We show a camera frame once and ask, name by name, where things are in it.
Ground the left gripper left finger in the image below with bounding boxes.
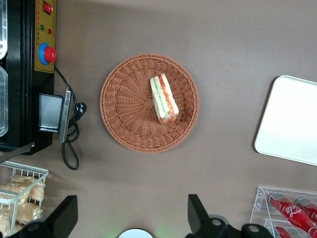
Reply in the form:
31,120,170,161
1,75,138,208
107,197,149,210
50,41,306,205
14,195,79,238

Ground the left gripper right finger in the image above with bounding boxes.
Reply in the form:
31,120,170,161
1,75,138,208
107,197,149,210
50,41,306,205
185,194,242,238

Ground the sandwich orange white packaging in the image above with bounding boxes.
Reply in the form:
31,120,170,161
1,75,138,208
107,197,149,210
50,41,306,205
150,73,179,125

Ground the round brown wicker basket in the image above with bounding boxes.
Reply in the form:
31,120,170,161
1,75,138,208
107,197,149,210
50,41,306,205
100,53,200,154

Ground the steel tray insert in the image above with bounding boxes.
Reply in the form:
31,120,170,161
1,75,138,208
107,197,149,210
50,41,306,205
0,65,9,138
0,0,8,60

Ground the cream plastic serving tray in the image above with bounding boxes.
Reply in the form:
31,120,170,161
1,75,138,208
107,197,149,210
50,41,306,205
254,75,317,167

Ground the rice cracker snack pack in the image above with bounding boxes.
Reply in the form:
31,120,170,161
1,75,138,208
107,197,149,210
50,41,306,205
0,183,32,204
14,202,44,224
11,175,47,202
0,210,12,237

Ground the clear acrylic bottle rack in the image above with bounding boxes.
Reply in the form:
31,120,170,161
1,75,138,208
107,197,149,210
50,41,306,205
249,186,317,238

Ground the grey metal lever bar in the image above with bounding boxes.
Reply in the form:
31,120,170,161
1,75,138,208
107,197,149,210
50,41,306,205
0,142,35,164

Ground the red cola bottle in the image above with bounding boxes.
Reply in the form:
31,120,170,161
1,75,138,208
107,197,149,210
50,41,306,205
294,197,317,224
273,225,292,238
268,192,317,236

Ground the black sealing machine yellow panel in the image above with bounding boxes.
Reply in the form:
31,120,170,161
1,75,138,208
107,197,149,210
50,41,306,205
0,0,75,156

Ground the white wire basket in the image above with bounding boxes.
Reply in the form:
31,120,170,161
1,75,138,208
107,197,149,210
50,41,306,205
0,160,50,238

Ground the black power cable with plug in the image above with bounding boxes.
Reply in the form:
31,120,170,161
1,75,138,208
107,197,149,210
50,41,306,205
53,64,87,171

